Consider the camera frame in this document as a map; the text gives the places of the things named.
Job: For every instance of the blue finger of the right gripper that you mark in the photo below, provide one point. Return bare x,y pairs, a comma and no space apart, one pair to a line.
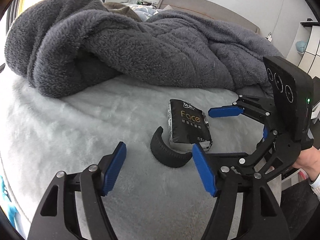
265,132
225,111

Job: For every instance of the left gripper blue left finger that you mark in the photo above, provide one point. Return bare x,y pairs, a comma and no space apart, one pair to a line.
56,215

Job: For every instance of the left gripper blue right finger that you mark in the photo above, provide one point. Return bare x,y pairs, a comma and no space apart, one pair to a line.
261,216

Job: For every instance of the person's right hand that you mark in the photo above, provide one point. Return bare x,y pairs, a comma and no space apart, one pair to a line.
308,160

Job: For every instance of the blue plush toy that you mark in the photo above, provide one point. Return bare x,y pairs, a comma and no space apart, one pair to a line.
7,205

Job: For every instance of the white shelf unit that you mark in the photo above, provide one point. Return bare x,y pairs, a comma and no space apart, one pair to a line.
304,52

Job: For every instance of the black curved rubber piece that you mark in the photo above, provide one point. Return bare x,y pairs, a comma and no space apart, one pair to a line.
166,155

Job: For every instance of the bed with grey sheet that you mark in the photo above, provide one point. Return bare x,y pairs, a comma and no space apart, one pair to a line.
41,136

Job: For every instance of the beige padded headboard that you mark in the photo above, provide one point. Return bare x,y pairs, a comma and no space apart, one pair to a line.
209,10

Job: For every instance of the blue white patterned duvet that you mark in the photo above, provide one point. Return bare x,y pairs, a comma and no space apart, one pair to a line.
144,12

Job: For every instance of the dark grey fleece blanket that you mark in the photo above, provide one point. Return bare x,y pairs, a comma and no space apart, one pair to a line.
61,47

